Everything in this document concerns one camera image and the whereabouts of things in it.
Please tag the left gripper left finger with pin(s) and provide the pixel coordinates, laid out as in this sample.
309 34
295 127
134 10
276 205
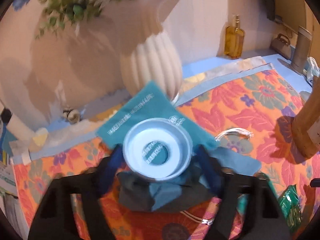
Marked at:
55 216

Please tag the dark blue grey cloth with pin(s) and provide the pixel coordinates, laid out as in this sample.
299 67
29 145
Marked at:
186 191

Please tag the white tape roll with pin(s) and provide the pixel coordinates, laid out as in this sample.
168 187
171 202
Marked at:
157 150

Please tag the teal drawstring pouch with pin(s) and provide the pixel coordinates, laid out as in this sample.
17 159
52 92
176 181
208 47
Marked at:
149 103

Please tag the green snack packet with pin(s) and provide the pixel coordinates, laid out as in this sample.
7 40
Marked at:
290 206

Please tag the floral orange table cloth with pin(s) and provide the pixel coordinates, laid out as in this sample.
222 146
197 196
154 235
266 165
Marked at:
262 103

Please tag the bamboo pen holder cup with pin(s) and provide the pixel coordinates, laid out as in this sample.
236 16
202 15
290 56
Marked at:
305 126

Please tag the light blue tissue pack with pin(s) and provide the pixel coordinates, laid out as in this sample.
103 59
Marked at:
312 70

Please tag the small brown handbag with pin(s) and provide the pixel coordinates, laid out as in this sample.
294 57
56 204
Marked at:
281 45

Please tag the amber glass bottle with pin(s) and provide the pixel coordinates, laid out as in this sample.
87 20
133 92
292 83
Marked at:
234 39

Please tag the grey tall tumbler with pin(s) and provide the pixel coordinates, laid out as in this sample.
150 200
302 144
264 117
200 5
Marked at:
302 50

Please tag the white ribbed flower vase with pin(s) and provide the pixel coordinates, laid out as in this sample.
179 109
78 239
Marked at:
146 50

